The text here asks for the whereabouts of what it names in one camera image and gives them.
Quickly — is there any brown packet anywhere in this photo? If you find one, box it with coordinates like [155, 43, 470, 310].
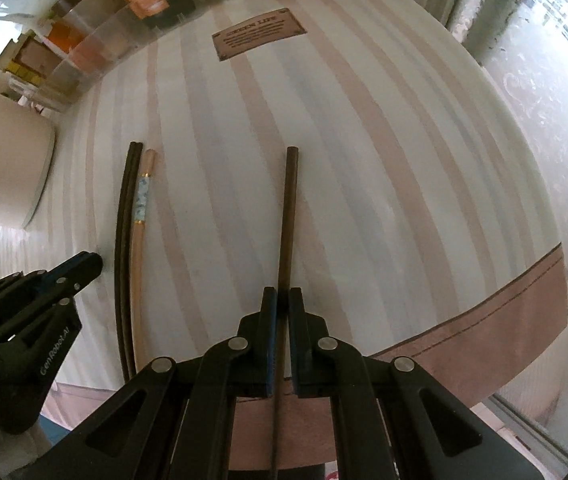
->
[0, 30, 63, 88]

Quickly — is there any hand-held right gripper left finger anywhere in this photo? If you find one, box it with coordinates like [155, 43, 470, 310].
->
[38, 286, 281, 480]

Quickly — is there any clear plastic organizer box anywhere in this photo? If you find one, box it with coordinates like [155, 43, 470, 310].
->
[1, 0, 205, 111]

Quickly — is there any patterned light wooden chopstick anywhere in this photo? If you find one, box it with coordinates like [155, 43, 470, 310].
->
[131, 148, 159, 363]

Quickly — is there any window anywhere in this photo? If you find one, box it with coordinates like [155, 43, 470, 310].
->
[444, 0, 568, 461]

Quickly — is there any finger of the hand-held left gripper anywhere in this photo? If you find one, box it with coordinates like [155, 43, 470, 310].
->
[0, 252, 104, 307]
[0, 287, 77, 349]

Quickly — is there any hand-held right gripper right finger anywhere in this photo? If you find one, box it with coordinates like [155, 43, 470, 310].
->
[288, 287, 545, 480]

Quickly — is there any cream round utensil holder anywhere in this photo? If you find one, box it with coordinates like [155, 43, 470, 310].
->
[0, 80, 57, 231]

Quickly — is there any striped cat print mat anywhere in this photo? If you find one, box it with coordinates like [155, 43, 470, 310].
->
[0, 0, 567, 466]

